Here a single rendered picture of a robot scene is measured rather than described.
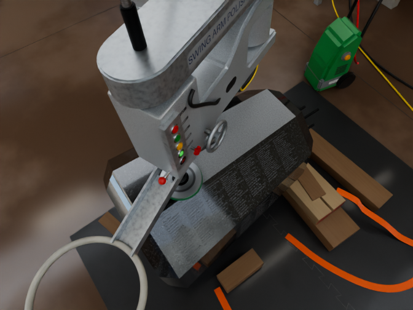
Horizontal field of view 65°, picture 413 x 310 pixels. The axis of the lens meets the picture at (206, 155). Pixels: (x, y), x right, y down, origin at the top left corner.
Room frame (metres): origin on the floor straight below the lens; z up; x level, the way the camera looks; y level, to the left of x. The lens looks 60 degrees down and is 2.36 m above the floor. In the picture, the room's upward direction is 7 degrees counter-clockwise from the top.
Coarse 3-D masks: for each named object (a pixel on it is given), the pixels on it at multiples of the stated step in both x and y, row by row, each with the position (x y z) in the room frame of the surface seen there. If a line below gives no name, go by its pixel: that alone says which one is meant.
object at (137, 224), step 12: (156, 168) 0.70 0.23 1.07; (156, 180) 0.67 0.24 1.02; (180, 180) 0.64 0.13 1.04; (144, 192) 0.61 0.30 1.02; (156, 192) 0.61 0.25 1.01; (168, 192) 0.58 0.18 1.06; (144, 204) 0.57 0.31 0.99; (156, 204) 0.56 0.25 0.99; (132, 216) 0.53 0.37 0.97; (144, 216) 0.52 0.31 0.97; (156, 216) 0.50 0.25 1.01; (120, 228) 0.47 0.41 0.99; (132, 228) 0.48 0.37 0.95; (144, 228) 0.47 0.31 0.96; (120, 240) 0.44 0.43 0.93; (132, 240) 0.43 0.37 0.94; (144, 240) 0.42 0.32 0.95; (132, 252) 0.37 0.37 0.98
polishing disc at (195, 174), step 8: (192, 168) 0.77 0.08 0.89; (160, 176) 0.75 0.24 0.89; (168, 176) 0.74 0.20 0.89; (192, 176) 0.73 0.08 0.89; (200, 176) 0.72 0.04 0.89; (192, 184) 0.68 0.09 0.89; (200, 184) 0.68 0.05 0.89; (176, 192) 0.65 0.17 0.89; (184, 192) 0.65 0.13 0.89; (192, 192) 0.64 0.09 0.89
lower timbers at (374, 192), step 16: (320, 144) 1.25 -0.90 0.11; (320, 160) 1.12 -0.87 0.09; (336, 160) 1.09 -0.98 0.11; (336, 176) 0.98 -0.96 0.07; (352, 176) 0.95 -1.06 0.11; (368, 176) 0.93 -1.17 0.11; (352, 192) 0.85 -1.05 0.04; (368, 192) 0.81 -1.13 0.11; (384, 192) 0.79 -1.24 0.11; (320, 224) 0.62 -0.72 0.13; (336, 224) 0.60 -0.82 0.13; (352, 224) 0.59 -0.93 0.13; (320, 240) 0.53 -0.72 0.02; (336, 240) 0.49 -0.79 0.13
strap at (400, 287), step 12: (360, 204) 0.70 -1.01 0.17; (372, 216) 0.63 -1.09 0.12; (408, 240) 0.45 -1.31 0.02; (312, 252) 0.46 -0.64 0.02; (324, 264) 0.37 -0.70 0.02; (348, 276) 0.28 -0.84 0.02; (216, 288) 0.31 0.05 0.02; (372, 288) 0.18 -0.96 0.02; (384, 288) 0.17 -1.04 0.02; (396, 288) 0.16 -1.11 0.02; (408, 288) 0.16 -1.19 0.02
